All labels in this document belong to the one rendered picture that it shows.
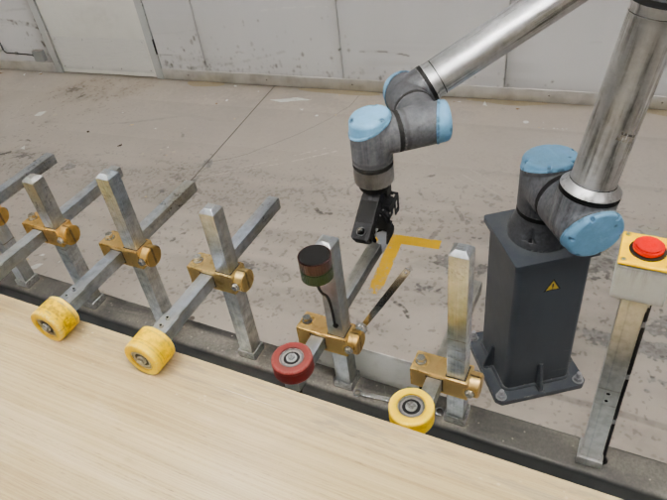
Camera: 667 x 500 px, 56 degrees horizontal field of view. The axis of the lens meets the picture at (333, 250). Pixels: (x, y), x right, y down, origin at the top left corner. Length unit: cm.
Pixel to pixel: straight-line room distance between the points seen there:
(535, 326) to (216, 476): 124
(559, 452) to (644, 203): 200
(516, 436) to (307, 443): 45
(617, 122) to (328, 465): 97
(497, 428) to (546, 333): 80
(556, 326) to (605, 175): 66
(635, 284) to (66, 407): 100
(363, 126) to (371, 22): 265
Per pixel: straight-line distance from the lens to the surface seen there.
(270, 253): 288
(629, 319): 103
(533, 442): 135
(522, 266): 183
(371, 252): 148
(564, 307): 205
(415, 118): 133
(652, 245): 96
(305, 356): 121
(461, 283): 105
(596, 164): 159
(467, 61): 147
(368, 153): 132
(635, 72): 151
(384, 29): 392
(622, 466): 135
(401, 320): 249
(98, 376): 132
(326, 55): 411
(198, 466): 113
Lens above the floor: 182
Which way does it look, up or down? 40 degrees down
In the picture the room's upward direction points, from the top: 8 degrees counter-clockwise
